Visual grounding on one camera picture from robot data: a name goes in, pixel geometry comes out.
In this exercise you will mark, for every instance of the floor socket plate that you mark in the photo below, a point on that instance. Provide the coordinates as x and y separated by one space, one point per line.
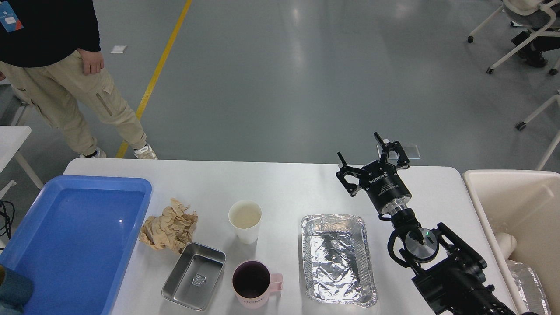
412 152

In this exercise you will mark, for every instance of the white chair leg right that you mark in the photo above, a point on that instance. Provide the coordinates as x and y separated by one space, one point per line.
544 122

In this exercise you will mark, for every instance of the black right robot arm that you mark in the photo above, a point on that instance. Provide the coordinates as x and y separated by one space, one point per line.
448 273

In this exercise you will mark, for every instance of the small steel tray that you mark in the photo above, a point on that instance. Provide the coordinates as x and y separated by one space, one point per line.
194 277

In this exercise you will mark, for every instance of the teal object at corner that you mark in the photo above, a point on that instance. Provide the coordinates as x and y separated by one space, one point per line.
15 291

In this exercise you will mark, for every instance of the pink mug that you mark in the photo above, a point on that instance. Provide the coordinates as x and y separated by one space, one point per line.
253 283

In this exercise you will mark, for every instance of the white chair left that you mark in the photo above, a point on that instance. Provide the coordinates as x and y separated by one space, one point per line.
14 106

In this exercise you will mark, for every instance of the white paper cup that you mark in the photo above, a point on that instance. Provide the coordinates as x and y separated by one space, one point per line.
245 217

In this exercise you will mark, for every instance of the beige plastic bin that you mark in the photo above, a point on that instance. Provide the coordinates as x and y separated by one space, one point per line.
526 205

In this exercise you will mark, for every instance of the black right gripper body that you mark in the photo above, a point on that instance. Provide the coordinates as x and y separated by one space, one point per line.
384 187

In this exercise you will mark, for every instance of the foil trash in bin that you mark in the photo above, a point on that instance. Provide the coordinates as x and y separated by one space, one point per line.
529 287

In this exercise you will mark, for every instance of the white side table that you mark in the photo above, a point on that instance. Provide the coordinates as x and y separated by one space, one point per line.
11 140

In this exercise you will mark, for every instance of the crumpled brown paper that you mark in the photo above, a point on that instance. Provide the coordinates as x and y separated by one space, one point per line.
173 229

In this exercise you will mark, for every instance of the person in beige trousers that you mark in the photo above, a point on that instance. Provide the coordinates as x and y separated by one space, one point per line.
50 52

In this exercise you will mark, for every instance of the blue plastic tray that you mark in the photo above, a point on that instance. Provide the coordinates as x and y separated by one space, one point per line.
75 242

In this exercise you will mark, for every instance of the aluminium foil tray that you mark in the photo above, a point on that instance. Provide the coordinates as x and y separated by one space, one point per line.
336 260

